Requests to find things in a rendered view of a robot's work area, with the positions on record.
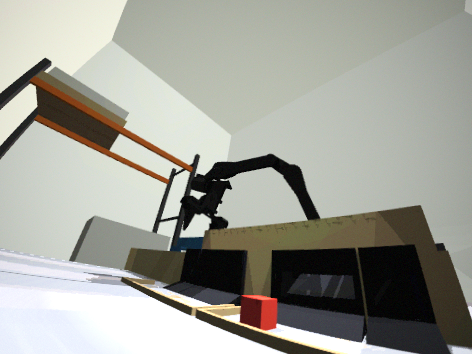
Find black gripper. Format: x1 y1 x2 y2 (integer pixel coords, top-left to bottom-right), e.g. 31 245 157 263
180 191 229 231

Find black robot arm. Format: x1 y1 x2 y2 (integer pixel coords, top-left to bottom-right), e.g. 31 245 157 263
190 153 320 220

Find red cube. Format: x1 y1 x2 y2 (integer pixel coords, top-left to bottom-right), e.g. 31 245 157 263
239 295 277 331

